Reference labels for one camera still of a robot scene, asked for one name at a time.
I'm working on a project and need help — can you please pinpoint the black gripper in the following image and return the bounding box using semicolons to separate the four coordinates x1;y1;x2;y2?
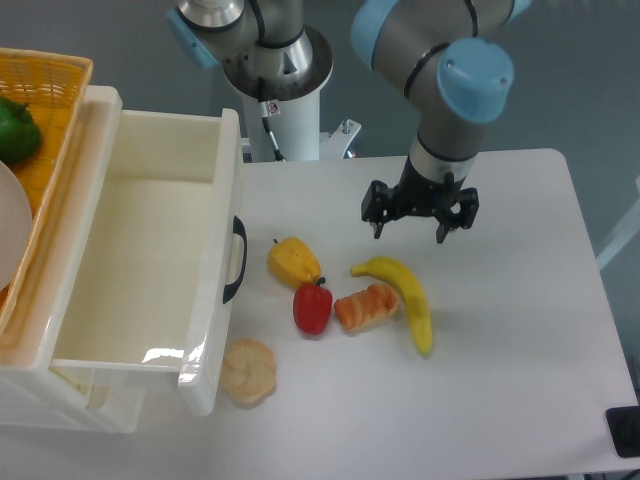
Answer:
361;157;479;244

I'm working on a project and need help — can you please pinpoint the red bell pepper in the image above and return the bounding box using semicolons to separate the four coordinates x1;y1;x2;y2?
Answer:
293;277;333;335

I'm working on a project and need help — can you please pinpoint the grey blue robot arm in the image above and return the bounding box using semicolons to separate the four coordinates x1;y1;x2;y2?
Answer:
167;1;527;241

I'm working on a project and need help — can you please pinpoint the white drawer cabinet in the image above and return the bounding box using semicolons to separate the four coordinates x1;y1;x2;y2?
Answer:
1;86;144;433

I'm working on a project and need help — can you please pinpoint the yellow banana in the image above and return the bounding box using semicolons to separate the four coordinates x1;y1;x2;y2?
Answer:
350;256;433;355

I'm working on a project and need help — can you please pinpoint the white round plate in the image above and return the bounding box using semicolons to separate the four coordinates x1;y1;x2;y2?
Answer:
0;163;33;289

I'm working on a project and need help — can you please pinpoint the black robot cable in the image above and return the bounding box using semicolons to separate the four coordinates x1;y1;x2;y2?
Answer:
255;76;287;163

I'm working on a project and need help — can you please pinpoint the green bell pepper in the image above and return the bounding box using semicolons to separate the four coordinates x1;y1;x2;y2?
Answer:
1;97;42;167

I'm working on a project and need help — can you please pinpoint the white frame bar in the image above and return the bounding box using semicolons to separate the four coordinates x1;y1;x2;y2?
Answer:
595;177;639;272

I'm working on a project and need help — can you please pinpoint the black device at edge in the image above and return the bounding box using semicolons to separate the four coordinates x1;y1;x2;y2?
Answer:
606;405;640;458

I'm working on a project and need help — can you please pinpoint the white plastic drawer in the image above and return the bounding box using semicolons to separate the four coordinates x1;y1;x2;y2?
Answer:
54;109;247;416

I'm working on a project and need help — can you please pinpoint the round beige bread roll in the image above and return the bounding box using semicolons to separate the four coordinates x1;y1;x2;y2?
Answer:
220;338;276;404

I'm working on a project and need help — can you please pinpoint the orange woven basket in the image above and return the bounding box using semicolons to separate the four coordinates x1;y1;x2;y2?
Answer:
1;47;93;328

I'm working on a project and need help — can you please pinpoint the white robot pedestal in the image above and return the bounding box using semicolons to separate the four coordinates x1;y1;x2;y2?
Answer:
240;90;361;163

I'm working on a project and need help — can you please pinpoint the yellow bell pepper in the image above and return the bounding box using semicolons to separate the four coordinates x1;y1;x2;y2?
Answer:
267;237;321;290

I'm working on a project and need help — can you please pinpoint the orange square bread loaf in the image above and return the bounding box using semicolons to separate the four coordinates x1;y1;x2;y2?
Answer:
334;283;399;333

